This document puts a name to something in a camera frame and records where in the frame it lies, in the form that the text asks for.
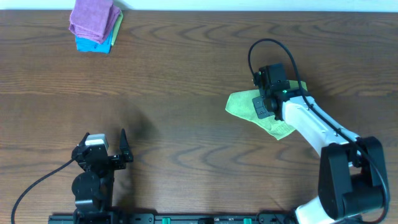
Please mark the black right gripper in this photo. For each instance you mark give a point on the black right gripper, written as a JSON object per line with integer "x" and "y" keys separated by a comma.
{"x": 259, "y": 107}

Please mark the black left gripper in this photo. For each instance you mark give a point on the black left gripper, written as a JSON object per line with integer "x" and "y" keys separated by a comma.
{"x": 104, "y": 160}

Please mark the green microfiber cloth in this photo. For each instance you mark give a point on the green microfiber cloth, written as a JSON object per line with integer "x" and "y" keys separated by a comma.
{"x": 240, "y": 104}

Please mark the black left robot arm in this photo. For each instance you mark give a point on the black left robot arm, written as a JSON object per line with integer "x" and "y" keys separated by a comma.
{"x": 93, "y": 189}

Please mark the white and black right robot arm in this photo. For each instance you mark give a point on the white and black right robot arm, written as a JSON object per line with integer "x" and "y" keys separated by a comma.
{"x": 352, "y": 176}

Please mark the folded blue cloth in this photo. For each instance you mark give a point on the folded blue cloth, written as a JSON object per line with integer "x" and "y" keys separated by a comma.
{"x": 86, "y": 45}

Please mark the folded yellow-green cloth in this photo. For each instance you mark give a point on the folded yellow-green cloth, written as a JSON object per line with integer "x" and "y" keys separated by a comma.
{"x": 116, "y": 28}

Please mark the folded purple cloth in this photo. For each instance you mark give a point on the folded purple cloth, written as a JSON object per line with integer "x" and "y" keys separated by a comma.
{"x": 93, "y": 19}

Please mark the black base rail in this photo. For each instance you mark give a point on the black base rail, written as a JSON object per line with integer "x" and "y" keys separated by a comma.
{"x": 148, "y": 218}

